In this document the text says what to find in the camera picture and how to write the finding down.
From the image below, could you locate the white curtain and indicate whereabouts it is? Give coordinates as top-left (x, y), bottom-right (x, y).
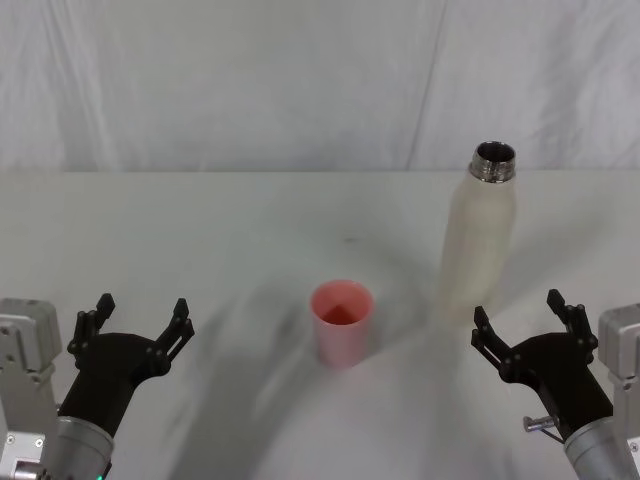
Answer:
top-left (0, 0), bottom-right (640, 174)

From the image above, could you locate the thin cable with silver plug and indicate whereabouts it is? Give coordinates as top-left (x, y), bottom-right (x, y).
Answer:
top-left (522, 415), bottom-right (569, 446)

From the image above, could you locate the pink cup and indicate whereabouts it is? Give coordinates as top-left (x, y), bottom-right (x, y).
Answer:
top-left (310, 279), bottom-right (375, 369)

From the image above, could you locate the white tablecloth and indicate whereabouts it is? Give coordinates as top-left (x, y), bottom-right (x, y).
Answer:
top-left (0, 169), bottom-right (640, 480)

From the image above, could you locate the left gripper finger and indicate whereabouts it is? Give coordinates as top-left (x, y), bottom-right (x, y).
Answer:
top-left (66, 293), bottom-right (117, 356)
top-left (147, 297), bottom-right (195, 376)

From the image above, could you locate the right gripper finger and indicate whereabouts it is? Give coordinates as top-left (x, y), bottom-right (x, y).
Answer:
top-left (470, 305), bottom-right (524, 384)
top-left (545, 288), bottom-right (600, 356)

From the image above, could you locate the cream vacuum bottle steel neck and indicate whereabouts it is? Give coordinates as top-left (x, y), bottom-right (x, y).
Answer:
top-left (437, 141), bottom-right (518, 321)

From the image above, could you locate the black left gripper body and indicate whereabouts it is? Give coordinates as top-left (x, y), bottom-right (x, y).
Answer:
top-left (56, 331), bottom-right (172, 440)

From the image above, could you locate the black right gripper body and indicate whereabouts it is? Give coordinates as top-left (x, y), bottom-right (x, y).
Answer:
top-left (501, 331), bottom-right (614, 444)

